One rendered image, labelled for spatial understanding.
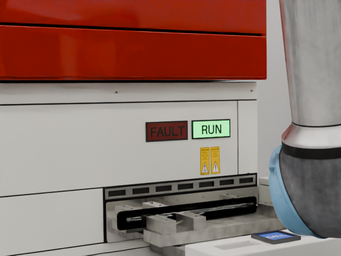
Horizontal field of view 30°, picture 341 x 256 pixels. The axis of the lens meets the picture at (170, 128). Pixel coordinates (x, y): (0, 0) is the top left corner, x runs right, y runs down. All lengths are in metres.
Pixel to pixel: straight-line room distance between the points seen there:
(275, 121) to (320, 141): 2.94
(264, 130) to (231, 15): 2.07
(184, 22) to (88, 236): 0.55
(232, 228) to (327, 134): 0.81
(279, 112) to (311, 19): 2.97
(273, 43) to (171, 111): 2.16
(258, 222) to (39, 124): 0.57
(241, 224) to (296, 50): 0.85
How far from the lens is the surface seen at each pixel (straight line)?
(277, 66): 3.69
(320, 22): 0.73
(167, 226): 1.43
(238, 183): 1.69
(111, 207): 1.50
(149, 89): 1.54
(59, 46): 1.40
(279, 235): 1.04
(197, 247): 0.97
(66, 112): 1.45
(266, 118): 3.64
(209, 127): 1.62
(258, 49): 1.66
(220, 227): 1.51
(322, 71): 0.74
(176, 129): 1.57
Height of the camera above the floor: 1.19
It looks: 3 degrees down
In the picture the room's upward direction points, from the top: 1 degrees counter-clockwise
